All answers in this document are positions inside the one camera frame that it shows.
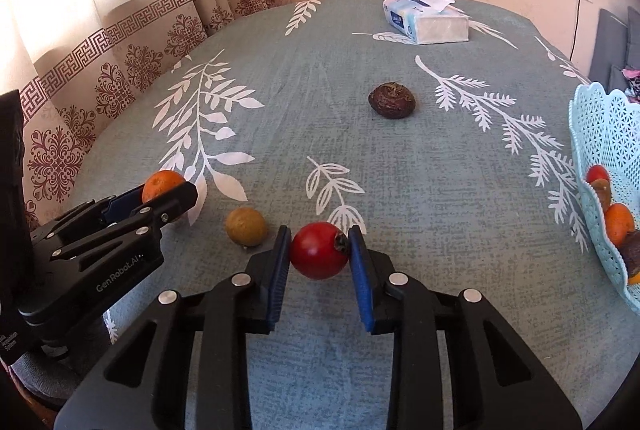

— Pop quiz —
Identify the tissue pack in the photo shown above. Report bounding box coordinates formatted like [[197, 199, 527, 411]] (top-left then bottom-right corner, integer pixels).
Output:
[[382, 0, 471, 45]]

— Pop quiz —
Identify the small bumpy tangerine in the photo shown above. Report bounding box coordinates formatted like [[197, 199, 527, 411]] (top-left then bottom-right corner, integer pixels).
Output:
[[142, 170, 187, 205]]

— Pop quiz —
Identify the beige patterned curtain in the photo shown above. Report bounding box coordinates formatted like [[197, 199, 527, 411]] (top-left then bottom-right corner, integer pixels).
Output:
[[0, 0, 291, 231]]

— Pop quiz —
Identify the grey cushion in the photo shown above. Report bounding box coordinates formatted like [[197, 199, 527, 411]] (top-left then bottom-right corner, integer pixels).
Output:
[[587, 8, 628, 83], [625, 6, 640, 70]]

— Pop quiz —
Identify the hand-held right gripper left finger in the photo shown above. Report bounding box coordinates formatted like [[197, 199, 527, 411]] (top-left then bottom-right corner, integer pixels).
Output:
[[54, 225, 293, 430]]

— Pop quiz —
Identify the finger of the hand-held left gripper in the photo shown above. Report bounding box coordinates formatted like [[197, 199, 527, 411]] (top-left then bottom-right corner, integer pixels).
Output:
[[30, 186, 148, 247], [47, 181, 199, 261]]

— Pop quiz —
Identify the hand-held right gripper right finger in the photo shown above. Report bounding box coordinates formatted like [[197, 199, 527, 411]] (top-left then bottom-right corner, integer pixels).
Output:
[[347, 225, 583, 430]]

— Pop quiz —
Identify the tan longan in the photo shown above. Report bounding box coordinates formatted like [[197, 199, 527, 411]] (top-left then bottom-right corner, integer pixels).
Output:
[[591, 180, 613, 213], [224, 207, 268, 247]]

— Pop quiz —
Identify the black power cable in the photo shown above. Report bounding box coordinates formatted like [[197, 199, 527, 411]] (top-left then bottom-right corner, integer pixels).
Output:
[[569, 0, 582, 60]]

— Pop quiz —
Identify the light blue lattice basket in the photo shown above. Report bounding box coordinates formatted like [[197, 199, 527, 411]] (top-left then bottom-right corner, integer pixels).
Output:
[[569, 82, 640, 315]]

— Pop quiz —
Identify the dark brown water chestnut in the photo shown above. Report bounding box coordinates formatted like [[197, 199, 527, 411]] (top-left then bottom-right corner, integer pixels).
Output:
[[619, 231, 640, 278], [368, 82, 417, 119]]

